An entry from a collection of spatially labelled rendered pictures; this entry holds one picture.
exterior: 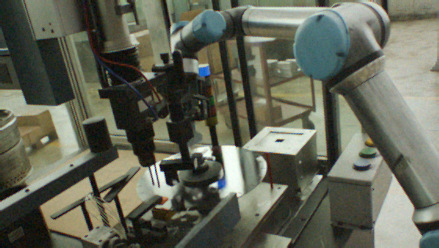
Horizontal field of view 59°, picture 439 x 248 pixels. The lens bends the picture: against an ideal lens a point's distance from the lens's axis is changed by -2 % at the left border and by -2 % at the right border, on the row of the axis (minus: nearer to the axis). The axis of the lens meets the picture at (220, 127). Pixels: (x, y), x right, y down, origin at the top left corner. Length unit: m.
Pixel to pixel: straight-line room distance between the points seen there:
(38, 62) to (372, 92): 0.62
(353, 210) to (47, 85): 0.77
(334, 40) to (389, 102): 0.14
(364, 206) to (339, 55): 0.47
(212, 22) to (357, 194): 0.55
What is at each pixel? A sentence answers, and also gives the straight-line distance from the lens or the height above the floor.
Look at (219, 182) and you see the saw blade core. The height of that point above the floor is 0.95.
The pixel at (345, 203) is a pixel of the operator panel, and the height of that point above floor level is 0.82.
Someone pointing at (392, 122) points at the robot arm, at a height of 1.13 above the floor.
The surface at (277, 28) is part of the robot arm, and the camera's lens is 0.98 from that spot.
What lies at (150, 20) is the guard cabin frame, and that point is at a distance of 1.54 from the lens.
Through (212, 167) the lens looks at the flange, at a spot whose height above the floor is 0.96.
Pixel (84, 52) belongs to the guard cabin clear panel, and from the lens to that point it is 1.90.
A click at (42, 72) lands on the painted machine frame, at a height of 1.29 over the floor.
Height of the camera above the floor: 1.40
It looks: 20 degrees down
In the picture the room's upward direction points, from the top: 10 degrees counter-clockwise
